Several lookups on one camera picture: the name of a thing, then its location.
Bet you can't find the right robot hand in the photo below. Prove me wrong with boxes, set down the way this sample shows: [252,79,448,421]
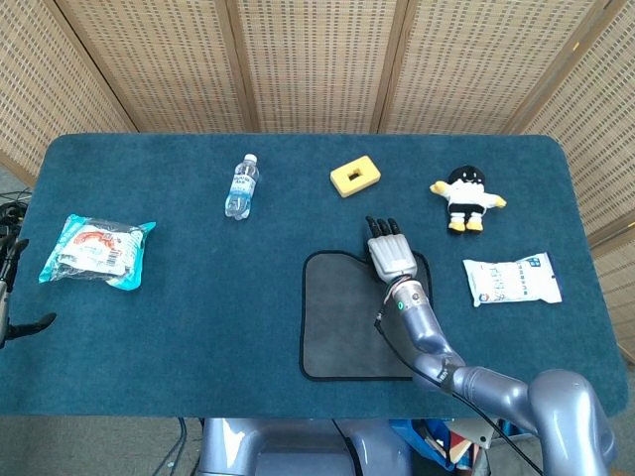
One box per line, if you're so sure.
[365,215,420,285]

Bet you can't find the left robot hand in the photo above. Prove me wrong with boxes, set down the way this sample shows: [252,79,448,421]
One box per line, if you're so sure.
[0,237,58,348]

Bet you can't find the grey cloth mat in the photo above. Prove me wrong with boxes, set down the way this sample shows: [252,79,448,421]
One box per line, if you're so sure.
[299,250,434,383]

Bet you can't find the teal snack bag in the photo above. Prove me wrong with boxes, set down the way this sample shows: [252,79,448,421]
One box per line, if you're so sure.
[38,213,158,292]

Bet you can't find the yellow sponge block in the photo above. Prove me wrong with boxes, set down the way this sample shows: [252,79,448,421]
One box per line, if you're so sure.
[329,155,382,199]

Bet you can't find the black white plush toy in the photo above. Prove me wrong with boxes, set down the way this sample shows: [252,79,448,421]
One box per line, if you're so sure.
[429,166,508,235]

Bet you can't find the white tissue packet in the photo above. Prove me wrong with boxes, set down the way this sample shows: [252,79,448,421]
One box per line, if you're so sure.
[462,252,564,308]

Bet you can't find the clear plastic water bottle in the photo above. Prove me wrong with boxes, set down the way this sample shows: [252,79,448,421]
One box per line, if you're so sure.
[223,153,260,221]

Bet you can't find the blue bag with books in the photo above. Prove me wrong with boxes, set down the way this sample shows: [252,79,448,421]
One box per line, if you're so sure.
[389,418,497,473]

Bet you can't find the blue table cover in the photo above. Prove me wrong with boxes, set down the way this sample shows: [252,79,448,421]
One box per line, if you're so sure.
[0,132,630,420]

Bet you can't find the woven wooden folding screen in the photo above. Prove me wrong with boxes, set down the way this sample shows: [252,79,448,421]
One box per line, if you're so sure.
[0,0,635,348]

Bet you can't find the grey robot torso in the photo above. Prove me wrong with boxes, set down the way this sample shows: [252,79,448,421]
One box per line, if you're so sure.
[197,417,413,476]

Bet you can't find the black cable bundle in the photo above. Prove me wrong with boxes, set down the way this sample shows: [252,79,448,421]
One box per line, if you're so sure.
[0,190,32,249]

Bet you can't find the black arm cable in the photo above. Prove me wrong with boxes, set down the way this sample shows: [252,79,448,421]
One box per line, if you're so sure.
[373,297,546,476]

